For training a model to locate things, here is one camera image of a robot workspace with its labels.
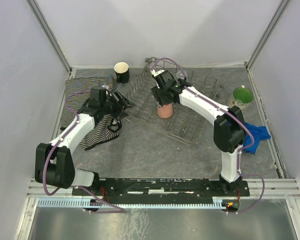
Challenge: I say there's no light blue cable duct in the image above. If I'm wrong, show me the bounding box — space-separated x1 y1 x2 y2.
36 197 227 209

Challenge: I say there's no blue microfibre cloth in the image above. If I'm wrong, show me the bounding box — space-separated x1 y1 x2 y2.
243 122 271 155

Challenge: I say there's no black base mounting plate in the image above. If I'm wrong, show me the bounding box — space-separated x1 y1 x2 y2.
72 177 250 204

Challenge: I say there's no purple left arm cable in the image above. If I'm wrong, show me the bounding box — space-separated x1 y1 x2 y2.
43 90 126 215

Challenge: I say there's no grey wire dish rack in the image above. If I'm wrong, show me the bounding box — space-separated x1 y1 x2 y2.
126 57 221 145

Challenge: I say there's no christmas mug green inside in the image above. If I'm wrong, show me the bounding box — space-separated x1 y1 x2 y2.
227 85 254 112

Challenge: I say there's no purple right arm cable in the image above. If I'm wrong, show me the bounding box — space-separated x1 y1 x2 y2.
149 57 266 215

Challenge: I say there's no black mug cream inside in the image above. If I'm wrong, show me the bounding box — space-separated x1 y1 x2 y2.
113 62 130 84

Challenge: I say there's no salmon pink plastic cup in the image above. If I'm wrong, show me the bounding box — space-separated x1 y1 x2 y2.
157 103 173 119

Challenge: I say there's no striped cloth garment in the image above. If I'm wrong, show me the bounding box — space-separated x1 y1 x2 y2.
59 74 122 151

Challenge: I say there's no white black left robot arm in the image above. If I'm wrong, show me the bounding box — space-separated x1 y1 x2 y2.
34 86 136 189

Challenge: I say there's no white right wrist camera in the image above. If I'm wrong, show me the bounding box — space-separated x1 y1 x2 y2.
151 70 165 89

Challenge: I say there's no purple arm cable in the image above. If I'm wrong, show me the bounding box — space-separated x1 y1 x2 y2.
149 57 266 215
43 90 126 215

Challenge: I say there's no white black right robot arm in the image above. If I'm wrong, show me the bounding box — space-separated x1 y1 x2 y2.
150 70 250 194

